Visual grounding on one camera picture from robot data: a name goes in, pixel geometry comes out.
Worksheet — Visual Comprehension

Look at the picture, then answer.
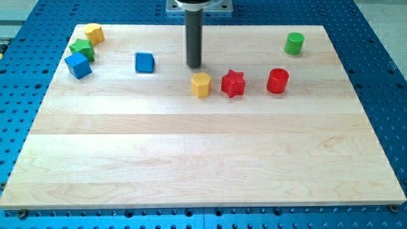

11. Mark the blue triangle block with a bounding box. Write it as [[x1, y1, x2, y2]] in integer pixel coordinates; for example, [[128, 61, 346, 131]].
[[135, 52, 155, 73]]

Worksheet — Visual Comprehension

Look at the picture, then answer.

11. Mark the blue cube block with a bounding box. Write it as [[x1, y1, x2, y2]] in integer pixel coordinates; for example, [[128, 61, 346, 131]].
[[64, 52, 92, 80]]

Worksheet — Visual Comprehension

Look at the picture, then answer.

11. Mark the yellow hexagon block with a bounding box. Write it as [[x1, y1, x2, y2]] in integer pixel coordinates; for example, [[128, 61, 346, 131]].
[[191, 72, 212, 98]]

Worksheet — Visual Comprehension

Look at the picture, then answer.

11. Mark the red star block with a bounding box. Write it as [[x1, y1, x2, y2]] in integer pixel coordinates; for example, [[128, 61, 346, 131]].
[[221, 69, 245, 98]]

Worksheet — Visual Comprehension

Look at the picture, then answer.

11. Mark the light wooden board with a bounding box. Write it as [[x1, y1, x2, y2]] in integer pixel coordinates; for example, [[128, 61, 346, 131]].
[[1, 25, 406, 209]]

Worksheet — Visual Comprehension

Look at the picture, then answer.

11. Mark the red cylinder block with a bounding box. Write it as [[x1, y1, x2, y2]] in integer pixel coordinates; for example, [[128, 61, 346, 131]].
[[266, 68, 289, 94]]

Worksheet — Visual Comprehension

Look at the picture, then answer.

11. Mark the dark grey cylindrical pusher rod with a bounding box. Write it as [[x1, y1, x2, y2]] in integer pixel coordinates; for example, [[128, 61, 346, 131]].
[[185, 10, 203, 68]]

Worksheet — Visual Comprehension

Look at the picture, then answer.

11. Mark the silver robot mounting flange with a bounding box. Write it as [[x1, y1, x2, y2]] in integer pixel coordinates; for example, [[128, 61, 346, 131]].
[[165, 0, 233, 15]]

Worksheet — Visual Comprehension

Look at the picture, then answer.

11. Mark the green cylinder block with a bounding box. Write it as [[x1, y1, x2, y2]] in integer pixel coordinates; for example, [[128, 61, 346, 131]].
[[284, 32, 305, 55]]

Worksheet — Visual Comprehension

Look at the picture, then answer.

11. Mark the green star block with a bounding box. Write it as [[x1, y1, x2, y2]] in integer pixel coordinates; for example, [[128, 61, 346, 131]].
[[69, 39, 95, 62]]

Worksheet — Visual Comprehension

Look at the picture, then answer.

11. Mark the yellow heart-shaped block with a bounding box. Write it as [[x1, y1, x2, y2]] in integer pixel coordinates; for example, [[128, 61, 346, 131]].
[[84, 23, 105, 45]]

